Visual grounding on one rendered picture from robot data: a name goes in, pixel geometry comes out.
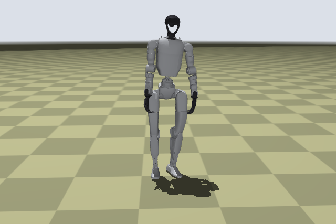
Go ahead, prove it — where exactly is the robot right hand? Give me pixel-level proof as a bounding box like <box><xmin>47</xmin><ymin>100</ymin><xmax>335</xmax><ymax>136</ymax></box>
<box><xmin>144</xmin><ymin>89</ymin><xmax>153</xmax><ymax>113</ymax></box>

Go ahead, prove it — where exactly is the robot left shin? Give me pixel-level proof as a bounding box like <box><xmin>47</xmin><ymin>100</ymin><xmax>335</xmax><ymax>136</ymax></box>
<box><xmin>170</xmin><ymin>133</ymin><xmax>183</xmax><ymax>167</ymax></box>

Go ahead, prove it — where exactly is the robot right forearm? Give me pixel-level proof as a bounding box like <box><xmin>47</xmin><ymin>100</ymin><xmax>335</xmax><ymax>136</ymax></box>
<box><xmin>144</xmin><ymin>65</ymin><xmax>154</xmax><ymax>94</ymax></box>

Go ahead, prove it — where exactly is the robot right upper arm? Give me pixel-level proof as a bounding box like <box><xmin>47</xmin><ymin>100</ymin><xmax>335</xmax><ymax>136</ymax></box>
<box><xmin>147</xmin><ymin>39</ymin><xmax>159</xmax><ymax>73</ymax></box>

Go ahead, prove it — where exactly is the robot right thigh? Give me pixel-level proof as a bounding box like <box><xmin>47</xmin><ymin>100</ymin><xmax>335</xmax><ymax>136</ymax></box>
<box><xmin>148</xmin><ymin>89</ymin><xmax>160</xmax><ymax>140</ymax></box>

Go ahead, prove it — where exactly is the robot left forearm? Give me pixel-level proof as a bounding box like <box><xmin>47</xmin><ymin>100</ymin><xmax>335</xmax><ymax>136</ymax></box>
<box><xmin>188</xmin><ymin>74</ymin><xmax>198</xmax><ymax>96</ymax></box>

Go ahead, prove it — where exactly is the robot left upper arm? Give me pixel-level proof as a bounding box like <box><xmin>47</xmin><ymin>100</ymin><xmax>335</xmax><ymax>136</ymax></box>
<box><xmin>184</xmin><ymin>42</ymin><xmax>196</xmax><ymax>75</ymax></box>

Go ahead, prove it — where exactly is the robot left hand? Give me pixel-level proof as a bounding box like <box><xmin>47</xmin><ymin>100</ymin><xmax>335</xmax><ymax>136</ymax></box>
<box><xmin>188</xmin><ymin>91</ymin><xmax>198</xmax><ymax>114</ymax></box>

